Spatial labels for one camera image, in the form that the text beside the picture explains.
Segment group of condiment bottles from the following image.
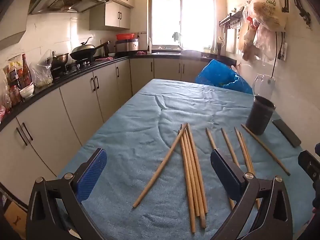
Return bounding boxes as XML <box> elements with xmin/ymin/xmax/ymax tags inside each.
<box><xmin>3</xmin><ymin>53</ymin><xmax>33</xmax><ymax>106</ymax></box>

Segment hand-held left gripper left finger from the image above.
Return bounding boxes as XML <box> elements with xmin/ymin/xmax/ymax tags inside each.
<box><xmin>26</xmin><ymin>148</ymin><xmax>108</xmax><ymax>240</ymax></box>

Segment black flat case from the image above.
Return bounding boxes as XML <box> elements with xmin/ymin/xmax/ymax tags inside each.
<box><xmin>272</xmin><ymin>118</ymin><xmax>302</xmax><ymax>148</ymax></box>

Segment kitchen window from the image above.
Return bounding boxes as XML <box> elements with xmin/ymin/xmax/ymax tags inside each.
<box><xmin>148</xmin><ymin>0</ymin><xmax>216</xmax><ymax>52</ymax></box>

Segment black kitchen countertop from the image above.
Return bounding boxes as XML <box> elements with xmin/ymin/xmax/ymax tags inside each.
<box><xmin>0</xmin><ymin>51</ymin><xmax>237</xmax><ymax>130</ymax></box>

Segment white base cabinets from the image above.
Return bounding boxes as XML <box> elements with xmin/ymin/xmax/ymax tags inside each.
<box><xmin>0</xmin><ymin>56</ymin><xmax>208</xmax><ymax>205</ymax></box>

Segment black power cable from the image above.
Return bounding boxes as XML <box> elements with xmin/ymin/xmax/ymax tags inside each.
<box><xmin>271</xmin><ymin>31</ymin><xmax>279</xmax><ymax>78</ymax></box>

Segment black wok with lid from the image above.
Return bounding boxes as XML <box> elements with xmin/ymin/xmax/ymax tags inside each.
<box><xmin>70</xmin><ymin>37</ymin><xmax>111</xmax><ymax>61</ymax></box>

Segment steel rice cooker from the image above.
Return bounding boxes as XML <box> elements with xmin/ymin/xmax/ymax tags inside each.
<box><xmin>115</xmin><ymin>38</ymin><xmax>139</xmax><ymax>53</ymax></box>

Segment small steel pot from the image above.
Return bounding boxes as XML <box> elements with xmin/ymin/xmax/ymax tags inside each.
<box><xmin>51</xmin><ymin>53</ymin><xmax>69</xmax><ymax>68</ymax></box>

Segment kitchen sink with faucet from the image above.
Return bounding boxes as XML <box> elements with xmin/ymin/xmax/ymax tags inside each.
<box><xmin>151</xmin><ymin>45</ymin><xmax>182</xmax><ymax>56</ymax></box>

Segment bunch of wooden chopsticks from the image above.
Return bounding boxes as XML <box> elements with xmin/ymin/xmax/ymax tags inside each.
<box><xmin>132</xmin><ymin>123</ymin><xmax>208</xmax><ymax>233</ymax></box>

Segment white wall cabinet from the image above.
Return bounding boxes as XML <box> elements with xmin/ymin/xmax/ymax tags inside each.
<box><xmin>89</xmin><ymin>2</ymin><xmax>132</xmax><ymax>31</ymax></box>

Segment gas stove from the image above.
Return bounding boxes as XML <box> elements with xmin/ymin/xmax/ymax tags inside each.
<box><xmin>51</xmin><ymin>57</ymin><xmax>96</xmax><ymax>78</ymax></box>

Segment hanging cutting board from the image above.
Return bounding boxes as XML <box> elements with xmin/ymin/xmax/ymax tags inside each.
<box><xmin>225</xmin><ymin>28</ymin><xmax>237</xmax><ymax>54</ymax></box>

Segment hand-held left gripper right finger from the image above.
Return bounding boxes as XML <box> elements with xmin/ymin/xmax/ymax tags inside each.
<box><xmin>210</xmin><ymin>149</ymin><xmax>293</xmax><ymax>240</ymax></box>

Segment wooden chopstick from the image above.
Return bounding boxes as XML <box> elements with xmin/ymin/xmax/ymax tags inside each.
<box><xmin>205</xmin><ymin>127</ymin><xmax>217</xmax><ymax>150</ymax></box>
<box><xmin>239</xmin><ymin>131</ymin><xmax>255</xmax><ymax>175</ymax></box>
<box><xmin>241</xmin><ymin>124</ymin><xmax>291</xmax><ymax>176</ymax></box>
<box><xmin>221</xmin><ymin>128</ymin><xmax>240</xmax><ymax>168</ymax></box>
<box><xmin>234</xmin><ymin>127</ymin><xmax>253</xmax><ymax>174</ymax></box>

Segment red plastic basin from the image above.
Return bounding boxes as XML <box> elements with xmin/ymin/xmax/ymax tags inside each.
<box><xmin>116</xmin><ymin>33</ymin><xmax>136</xmax><ymax>41</ymax></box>

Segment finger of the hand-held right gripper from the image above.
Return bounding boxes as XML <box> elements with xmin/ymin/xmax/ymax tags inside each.
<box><xmin>298</xmin><ymin>150</ymin><xmax>320</xmax><ymax>183</ymax></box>

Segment clear plastic bag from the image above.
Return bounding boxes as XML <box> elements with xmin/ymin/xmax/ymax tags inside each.
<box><xmin>29</xmin><ymin>50</ymin><xmax>54</xmax><ymax>88</ymax></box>

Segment black hanging tools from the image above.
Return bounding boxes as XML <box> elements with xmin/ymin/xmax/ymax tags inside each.
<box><xmin>282</xmin><ymin>0</ymin><xmax>312</xmax><ymax>30</ymax></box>

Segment white bowl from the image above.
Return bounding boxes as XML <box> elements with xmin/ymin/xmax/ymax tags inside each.
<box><xmin>19</xmin><ymin>83</ymin><xmax>35</xmax><ymax>99</ymax></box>

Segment blue plastic bag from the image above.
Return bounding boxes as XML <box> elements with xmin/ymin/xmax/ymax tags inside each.
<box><xmin>195</xmin><ymin>59</ymin><xmax>254</xmax><ymax>95</ymax></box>

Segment cardboard box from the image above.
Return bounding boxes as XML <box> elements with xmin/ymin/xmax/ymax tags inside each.
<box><xmin>3</xmin><ymin>201</ymin><xmax>27</xmax><ymax>240</ymax></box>

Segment hanging plastic bags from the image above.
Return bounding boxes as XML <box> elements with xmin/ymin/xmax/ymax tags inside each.
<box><xmin>238</xmin><ymin>0</ymin><xmax>287</xmax><ymax>61</ymax></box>

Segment blue towel tablecloth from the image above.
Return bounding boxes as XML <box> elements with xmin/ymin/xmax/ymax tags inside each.
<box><xmin>57</xmin><ymin>78</ymin><xmax>316</xmax><ymax>240</ymax></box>

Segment dark chopstick holder cup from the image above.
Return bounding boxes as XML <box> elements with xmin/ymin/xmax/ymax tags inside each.
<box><xmin>245</xmin><ymin>95</ymin><xmax>276</xmax><ymax>136</ymax></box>

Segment clear glass pitcher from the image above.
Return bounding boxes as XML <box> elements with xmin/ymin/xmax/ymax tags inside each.
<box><xmin>252</xmin><ymin>74</ymin><xmax>276</xmax><ymax>101</ymax></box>

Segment black wall rack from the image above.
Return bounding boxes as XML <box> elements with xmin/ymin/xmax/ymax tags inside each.
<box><xmin>219</xmin><ymin>11</ymin><xmax>244</xmax><ymax>28</ymax></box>

